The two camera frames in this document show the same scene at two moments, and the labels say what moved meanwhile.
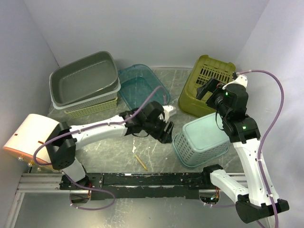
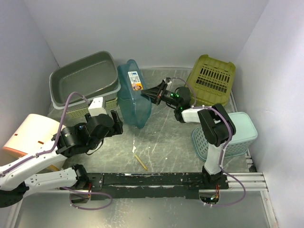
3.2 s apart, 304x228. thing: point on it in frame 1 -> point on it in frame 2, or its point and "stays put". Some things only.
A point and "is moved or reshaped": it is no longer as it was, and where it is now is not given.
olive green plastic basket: x=204 y=68 stays put
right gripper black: x=211 y=85 -> x=159 y=90
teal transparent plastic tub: x=137 y=82 is moved or reshaped
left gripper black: x=162 y=136 -> x=118 y=127
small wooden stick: x=142 y=163 stays put
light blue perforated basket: x=201 y=140 is moved or reshaped
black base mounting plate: x=116 y=185 stays put
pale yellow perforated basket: x=80 y=112 stays put
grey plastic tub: x=83 y=77 stays put
